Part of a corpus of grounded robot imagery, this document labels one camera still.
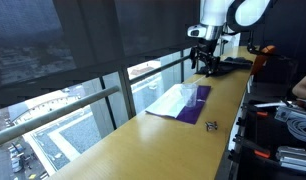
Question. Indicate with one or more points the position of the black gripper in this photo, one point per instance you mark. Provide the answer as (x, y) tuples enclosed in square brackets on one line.
[(203, 51)]

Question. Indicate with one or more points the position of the clear plastic straw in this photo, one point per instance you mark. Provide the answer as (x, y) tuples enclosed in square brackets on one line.
[(194, 88)]

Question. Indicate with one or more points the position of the person forearm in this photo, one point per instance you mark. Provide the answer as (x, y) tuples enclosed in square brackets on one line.
[(299, 90)]

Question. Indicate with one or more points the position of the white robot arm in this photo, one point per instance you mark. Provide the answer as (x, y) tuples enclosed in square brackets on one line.
[(221, 19)]

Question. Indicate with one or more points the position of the clear plastic cup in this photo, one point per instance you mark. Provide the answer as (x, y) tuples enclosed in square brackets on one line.
[(186, 93)]

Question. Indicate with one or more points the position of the black cloth bag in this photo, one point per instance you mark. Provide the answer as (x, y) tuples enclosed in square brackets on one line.
[(226, 66)]

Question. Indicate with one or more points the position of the orange chair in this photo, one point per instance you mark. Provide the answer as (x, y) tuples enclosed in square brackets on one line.
[(261, 59)]

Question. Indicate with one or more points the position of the white paper sheet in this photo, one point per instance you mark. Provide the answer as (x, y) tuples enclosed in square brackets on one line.
[(169, 104)]

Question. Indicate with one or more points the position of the purple folder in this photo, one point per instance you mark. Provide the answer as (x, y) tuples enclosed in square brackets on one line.
[(190, 114)]

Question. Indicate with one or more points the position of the orange black clamp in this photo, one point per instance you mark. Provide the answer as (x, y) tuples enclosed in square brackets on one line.
[(254, 109), (258, 150)]

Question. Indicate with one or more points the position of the metal window railing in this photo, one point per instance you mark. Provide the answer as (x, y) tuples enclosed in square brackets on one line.
[(34, 123)]

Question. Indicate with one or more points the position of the aluminium profile rail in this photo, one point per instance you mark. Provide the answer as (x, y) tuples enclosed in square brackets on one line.
[(284, 113), (293, 158)]

